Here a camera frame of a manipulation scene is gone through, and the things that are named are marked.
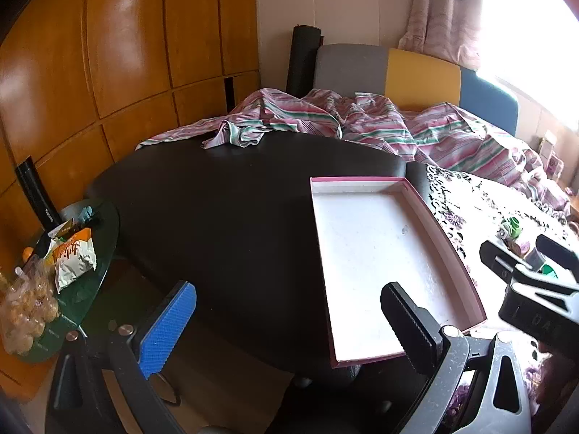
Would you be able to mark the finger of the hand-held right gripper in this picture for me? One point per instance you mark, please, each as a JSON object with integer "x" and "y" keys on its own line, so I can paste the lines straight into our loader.
{"x": 500, "y": 260}
{"x": 558, "y": 249}

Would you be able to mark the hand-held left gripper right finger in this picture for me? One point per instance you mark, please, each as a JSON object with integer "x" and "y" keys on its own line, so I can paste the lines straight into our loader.
{"x": 411, "y": 325}

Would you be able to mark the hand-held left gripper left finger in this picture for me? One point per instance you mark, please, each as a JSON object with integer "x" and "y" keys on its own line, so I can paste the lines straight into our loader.
{"x": 167, "y": 325}

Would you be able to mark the lime green plastic toy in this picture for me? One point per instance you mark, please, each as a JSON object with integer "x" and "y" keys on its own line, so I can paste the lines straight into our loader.
{"x": 512, "y": 227}

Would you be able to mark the pink cardboard tray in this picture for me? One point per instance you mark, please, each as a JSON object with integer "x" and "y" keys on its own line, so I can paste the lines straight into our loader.
{"x": 375, "y": 257}

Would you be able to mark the white embroidered floral tablecloth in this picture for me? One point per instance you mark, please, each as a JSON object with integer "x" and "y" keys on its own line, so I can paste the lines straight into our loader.
{"x": 479, "y": 203}

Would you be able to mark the round glass side table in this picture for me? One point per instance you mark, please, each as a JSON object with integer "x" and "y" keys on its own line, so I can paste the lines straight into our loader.
{"x": 92, "y": 289}

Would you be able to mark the pink small box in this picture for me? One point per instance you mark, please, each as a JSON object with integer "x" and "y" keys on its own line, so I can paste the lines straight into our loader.
{"x": 556, "y": 165}

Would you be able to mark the white small box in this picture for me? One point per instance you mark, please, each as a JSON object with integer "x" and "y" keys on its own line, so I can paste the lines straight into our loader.
{"x": 548, "y": 142}

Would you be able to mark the white orange snack bag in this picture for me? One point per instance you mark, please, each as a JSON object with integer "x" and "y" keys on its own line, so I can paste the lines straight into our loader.
{"x": 74, "y": 260}

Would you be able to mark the small light blue object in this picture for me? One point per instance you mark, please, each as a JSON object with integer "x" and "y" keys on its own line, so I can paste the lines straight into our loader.
{"x": 87, "y": 213}

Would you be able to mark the clear bag of round pastries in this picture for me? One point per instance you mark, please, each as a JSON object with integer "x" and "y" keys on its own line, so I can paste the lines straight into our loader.
{"x": 27, "y": 312}

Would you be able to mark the pink green striped blanket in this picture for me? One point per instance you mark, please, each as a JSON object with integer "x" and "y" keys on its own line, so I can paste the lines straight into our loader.
{"x": 384, "y": 126}

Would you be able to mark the black cylinder speaker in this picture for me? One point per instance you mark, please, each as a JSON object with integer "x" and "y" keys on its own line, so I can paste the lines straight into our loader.
{"x": 35, "y": 194}

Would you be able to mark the grey yellow blue headboard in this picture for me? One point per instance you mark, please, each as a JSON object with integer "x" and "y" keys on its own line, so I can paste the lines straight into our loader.
{"x": 420, "y": 77}

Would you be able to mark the window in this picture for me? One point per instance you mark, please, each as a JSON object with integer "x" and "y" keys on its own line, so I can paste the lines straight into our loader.
{"x": 529, "y": 22}

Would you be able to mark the pink patterned curtain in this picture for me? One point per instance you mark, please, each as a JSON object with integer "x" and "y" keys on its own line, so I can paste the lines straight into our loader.
{"x": 441, "y": 13}

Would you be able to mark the black rolled mat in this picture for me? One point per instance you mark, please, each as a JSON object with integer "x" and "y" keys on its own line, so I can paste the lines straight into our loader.
{"x": 303, "y": 58}

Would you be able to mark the wooden wardrobe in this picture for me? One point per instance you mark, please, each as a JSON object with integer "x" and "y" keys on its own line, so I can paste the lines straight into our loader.
{"x": 126, "y": 45}

